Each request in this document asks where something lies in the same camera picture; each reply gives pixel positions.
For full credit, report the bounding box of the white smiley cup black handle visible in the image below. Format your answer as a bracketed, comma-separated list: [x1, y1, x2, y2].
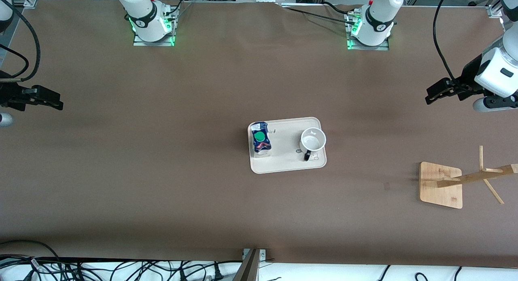
[299, 127, 327, 161]

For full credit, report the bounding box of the black cable with plug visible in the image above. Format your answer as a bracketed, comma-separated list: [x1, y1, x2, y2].
[210, 260, 243, 281]

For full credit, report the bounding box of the thin black cable on table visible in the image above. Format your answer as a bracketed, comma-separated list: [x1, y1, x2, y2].
[284, 7, 353, 25]

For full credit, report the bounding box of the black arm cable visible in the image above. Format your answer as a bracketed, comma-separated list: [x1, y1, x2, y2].
[433, 0, 466, 87]
[0, 0, 41, 84]

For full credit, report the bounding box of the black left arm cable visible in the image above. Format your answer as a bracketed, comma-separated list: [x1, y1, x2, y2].
[433, 0, 466, 87]

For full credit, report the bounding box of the thick black cable on table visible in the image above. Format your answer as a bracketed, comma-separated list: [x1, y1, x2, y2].
[322, 1, 361, 16]

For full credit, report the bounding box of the black looped floor cable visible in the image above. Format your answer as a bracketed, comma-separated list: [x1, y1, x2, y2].
[0, 240, 62, 266]

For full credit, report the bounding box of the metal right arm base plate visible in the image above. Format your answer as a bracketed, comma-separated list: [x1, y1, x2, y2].
[133, 6, 175, 47]

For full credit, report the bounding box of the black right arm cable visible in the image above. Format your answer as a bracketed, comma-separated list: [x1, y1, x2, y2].
[0, 0, 41, 84]

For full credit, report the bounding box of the blue milk carton green cap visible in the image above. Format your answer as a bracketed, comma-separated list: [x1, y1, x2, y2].
[251, 122, 272, 157]

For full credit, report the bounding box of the beige rabbit print tray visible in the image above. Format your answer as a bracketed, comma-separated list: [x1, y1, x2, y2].
[247, 117, 327, 174]

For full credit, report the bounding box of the wooden cup rack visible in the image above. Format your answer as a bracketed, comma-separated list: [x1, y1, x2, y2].
[419, 146, 518, 209]

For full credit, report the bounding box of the aluminium camera post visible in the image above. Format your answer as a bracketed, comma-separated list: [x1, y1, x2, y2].
[233, 249, 267, 281]

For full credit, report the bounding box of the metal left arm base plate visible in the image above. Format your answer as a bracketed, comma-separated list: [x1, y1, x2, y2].
[346, 12, 390, 51]

